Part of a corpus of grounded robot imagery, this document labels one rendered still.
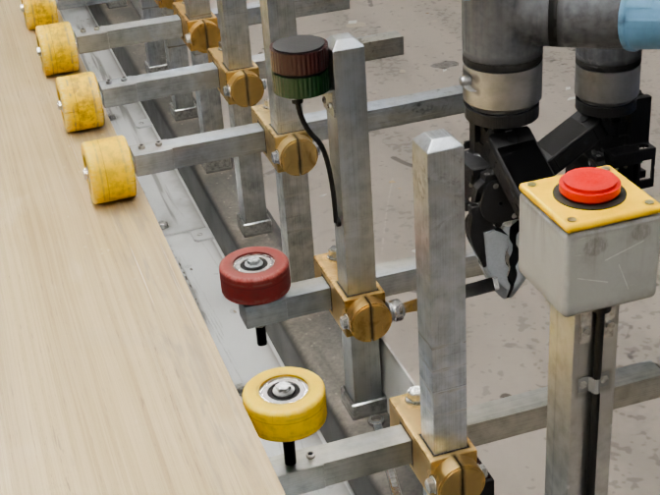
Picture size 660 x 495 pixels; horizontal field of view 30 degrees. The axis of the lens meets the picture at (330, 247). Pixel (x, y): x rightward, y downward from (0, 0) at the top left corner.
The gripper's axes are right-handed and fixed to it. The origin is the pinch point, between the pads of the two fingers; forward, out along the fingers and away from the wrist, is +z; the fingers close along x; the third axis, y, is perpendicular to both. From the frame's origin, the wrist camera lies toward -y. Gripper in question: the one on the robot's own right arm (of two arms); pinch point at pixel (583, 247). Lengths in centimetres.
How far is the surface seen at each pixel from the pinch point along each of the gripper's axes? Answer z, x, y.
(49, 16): -10, 96, -53
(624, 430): 83, 57, 44
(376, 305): -4.1, -8.5, -30.7
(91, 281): -7, 5, -60
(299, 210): -3.1, 19.2, -31.2
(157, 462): -7, -30, -60
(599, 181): -41, -56, -31
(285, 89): -30.4, -5.9, -38.4
